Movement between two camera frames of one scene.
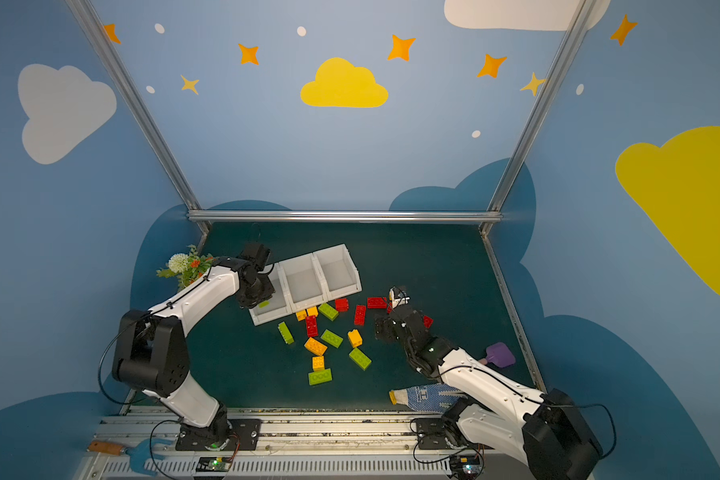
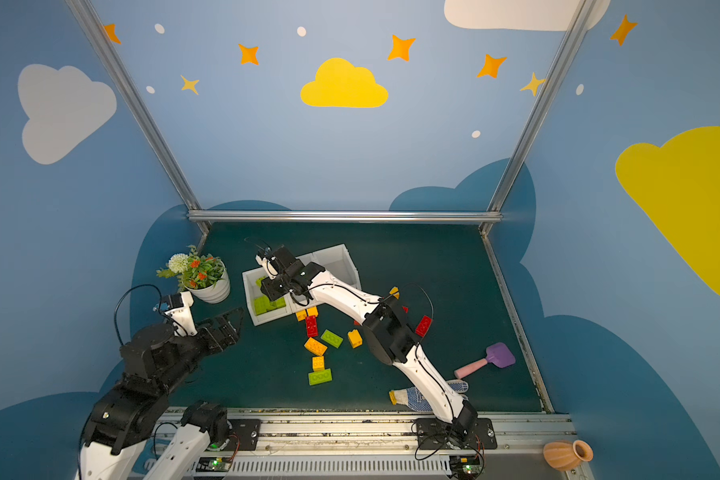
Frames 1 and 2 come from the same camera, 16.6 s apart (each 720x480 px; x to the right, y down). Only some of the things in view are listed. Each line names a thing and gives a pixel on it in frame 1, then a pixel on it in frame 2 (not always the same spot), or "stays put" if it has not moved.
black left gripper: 260,294 → 217,334
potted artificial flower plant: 187,269 stays put
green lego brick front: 319,377 stays put
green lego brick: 331,338 stays put
